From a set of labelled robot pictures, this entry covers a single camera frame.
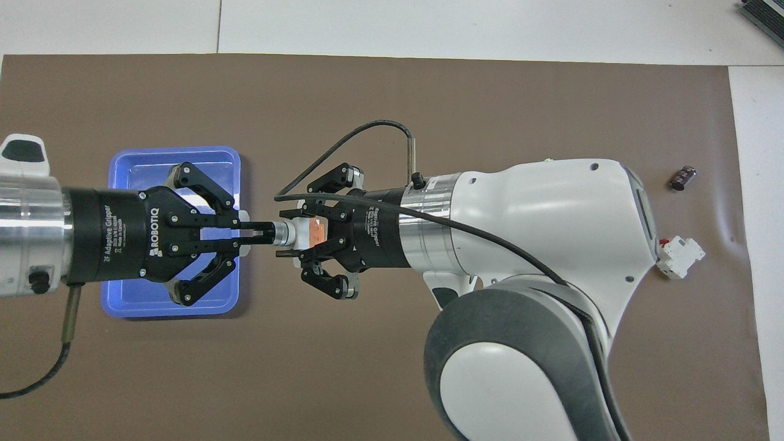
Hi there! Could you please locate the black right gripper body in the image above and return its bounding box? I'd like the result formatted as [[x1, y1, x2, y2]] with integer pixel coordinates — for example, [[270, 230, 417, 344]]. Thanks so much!
[[349, 189, 411, 271]]

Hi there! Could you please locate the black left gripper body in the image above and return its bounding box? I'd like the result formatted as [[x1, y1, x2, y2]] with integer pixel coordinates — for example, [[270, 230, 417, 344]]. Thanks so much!
[[64, 186, 184, 285]]

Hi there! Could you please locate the orange selector switch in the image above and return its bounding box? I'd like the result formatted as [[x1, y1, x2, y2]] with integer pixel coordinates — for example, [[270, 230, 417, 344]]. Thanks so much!
[[273, 217, 328, 252]]

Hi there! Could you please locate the blue plastic tray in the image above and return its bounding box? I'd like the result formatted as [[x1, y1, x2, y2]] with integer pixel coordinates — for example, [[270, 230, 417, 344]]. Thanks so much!
[[100, 146, 241, 319]]

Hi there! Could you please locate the brown table mat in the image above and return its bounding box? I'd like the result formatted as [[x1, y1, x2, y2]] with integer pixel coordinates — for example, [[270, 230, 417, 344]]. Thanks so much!
[[0, 54, 771, 441]]

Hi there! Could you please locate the white circuit breaker red lever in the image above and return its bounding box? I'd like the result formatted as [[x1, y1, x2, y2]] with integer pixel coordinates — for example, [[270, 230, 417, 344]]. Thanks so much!
[[657, 236, 706, 280]]

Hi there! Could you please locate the grey ribbed device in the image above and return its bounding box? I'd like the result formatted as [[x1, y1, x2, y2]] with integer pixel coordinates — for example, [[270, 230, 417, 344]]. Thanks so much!
[[738, 0, 784, 50]]

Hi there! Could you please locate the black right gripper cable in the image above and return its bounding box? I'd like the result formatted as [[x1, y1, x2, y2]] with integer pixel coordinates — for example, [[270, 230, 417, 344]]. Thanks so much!
[[274, 120, 631, 441]]

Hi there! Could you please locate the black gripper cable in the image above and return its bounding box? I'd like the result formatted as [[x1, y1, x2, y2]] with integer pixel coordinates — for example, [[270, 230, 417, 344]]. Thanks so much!
[[274, 120, 631, 441], [0, 269, 83, 400]]

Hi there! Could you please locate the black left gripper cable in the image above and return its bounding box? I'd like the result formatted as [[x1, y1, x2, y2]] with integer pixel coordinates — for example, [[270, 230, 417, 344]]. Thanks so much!
[[0, 269, 83, 400]]

